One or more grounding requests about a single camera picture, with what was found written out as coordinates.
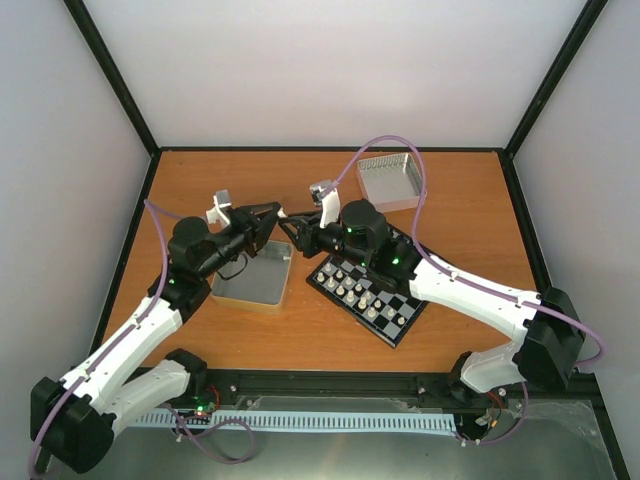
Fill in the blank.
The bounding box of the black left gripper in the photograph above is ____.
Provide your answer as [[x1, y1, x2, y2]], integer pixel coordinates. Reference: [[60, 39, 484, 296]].
[[198, 202, 282, 278]]

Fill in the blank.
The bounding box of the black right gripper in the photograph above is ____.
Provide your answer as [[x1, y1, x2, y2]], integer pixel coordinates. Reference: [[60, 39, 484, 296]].
[[277, 211, 370, 269]]

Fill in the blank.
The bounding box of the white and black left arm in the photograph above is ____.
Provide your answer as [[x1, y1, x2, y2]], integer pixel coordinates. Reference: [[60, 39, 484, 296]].
[[28, 202, 283, 479]]

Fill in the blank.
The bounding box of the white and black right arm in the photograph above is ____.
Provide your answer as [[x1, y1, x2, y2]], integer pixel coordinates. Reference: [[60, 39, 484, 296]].
[[278, 200, 585, 401]]

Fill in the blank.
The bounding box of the silver square tin lid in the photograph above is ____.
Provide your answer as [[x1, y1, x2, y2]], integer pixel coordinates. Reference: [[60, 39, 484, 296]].
[[356, 153, 422, 213]]

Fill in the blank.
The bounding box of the black and silver chessboard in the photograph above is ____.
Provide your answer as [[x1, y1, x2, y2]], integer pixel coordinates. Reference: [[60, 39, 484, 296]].
[[307, 225, 428, 348]]

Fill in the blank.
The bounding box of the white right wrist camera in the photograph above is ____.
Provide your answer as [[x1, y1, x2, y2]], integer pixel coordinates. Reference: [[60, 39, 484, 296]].
[[309, 180, 341, 229]]

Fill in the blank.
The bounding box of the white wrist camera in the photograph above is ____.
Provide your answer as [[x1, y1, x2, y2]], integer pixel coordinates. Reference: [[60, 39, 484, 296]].
[[205, 190, 232, 228], [309, 180, 341, 229]]

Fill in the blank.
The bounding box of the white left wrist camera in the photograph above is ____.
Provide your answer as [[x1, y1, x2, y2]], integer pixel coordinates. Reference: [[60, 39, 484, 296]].
[[205, 190, 232, 228]]

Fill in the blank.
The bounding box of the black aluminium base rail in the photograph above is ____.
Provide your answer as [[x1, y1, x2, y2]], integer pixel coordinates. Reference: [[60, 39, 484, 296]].
[[64, 365, 601, 407]]

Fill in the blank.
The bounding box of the light blue cable duct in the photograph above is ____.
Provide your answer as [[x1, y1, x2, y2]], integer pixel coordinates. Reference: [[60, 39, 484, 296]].
[[134, 406, 459, 434]]

